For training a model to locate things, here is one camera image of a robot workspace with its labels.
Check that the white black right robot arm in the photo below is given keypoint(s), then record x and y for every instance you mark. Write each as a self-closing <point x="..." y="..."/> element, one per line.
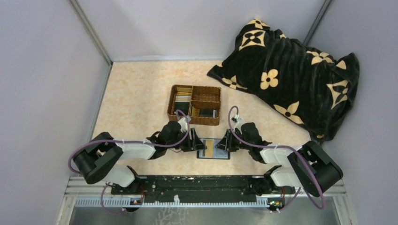
<point x="307" y="166"/>

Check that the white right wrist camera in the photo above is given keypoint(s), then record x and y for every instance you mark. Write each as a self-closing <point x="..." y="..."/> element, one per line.
<point x="238" y="122"/>

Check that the black leather card holder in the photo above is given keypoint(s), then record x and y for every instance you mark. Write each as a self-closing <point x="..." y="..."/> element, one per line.
<point x="218" y="153"/>

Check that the aluminium frame rail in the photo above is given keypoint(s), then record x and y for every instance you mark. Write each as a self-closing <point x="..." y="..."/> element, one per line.
<point x="99" y="195"/>

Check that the black wallet in basket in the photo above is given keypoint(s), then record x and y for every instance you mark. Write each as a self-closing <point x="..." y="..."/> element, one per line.
<point x="211" y="113"/>

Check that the brown wicker divided basket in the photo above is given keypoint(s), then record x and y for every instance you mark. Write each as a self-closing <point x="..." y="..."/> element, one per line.
<point x="208" y="97"/>

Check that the black floral patterned blanket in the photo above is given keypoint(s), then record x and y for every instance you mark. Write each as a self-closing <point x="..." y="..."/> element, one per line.
<point x="305" y="85"/>

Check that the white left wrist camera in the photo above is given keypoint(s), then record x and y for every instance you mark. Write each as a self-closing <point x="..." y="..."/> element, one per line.
<point x="184" y="123"/>

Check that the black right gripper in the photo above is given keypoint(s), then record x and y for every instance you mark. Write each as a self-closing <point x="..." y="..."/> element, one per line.
<point x="229" y="140"/>

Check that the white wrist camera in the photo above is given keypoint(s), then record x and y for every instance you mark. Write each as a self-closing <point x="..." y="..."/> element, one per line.
<point x="184" y="123"/>
<point x="238" y="122"/>

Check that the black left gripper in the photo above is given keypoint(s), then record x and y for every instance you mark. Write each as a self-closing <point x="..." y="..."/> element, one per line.
<point x="193" y="140"/>

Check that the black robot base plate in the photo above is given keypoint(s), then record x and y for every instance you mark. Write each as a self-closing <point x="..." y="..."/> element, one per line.
<point x="202" y="189"/>

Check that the gold credit card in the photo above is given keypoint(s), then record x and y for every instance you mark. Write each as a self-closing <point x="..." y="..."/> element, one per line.
<point x="195" y="112"/>

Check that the black card in basket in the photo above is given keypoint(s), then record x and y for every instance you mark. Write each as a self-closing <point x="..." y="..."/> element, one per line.
<point x="182" y="106"/>

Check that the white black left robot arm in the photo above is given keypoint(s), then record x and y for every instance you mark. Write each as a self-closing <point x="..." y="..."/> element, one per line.
<point x="98" y="159"/>

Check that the gold card in basket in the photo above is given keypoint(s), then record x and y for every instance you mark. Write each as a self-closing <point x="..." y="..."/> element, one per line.
<point x="183" y="91"/>

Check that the silver card in basket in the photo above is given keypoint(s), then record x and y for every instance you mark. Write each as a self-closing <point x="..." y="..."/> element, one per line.
<point x="182" y="98"/>

